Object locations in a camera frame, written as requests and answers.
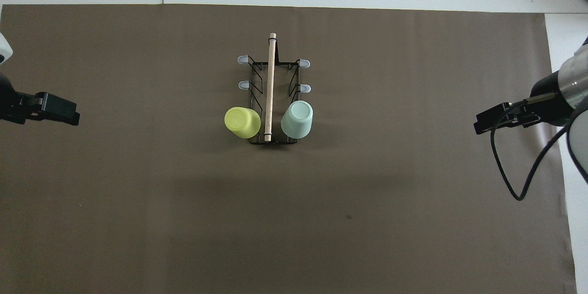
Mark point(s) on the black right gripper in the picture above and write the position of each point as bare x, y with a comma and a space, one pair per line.
553, 105

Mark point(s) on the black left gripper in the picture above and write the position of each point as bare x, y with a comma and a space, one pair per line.
8, 98

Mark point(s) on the yellow plastic cup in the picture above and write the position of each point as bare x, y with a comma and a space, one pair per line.
241, 121

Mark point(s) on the pale green plastic cup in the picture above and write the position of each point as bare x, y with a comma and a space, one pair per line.
297, 119

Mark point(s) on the brown paper table mat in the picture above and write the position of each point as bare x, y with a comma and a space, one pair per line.
294, 216

